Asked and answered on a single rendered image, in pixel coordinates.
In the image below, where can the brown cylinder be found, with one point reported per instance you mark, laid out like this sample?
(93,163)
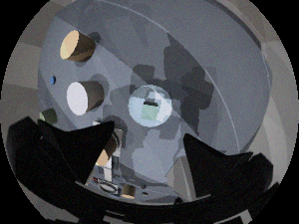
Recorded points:
(77,47)
(128,191)
(108,152)

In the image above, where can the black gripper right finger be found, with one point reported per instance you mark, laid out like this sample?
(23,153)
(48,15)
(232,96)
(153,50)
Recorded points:
(207,165)

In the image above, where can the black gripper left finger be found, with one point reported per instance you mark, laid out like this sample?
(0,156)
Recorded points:
(80,148)

